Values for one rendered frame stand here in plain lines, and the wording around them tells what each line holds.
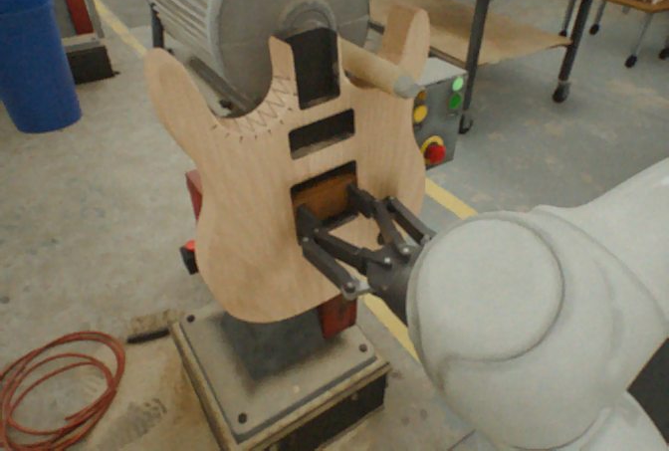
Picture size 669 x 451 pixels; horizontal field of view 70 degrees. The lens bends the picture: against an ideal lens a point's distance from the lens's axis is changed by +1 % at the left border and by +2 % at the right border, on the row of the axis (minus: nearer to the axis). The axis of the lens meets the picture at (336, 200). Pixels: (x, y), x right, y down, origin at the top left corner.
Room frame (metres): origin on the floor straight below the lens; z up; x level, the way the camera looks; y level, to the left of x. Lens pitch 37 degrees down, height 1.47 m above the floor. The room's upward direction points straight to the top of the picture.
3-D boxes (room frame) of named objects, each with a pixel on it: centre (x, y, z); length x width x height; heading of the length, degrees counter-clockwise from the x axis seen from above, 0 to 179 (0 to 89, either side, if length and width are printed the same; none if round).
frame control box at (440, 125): (0.91, -0.10, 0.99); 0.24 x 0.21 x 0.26; 33
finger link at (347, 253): (0.40, -0.02, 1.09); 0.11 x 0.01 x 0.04; 54
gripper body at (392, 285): (0.36, -0.08, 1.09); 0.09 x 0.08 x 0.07; 33
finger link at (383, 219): (0.43, -0.06, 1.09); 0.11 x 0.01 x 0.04; 13
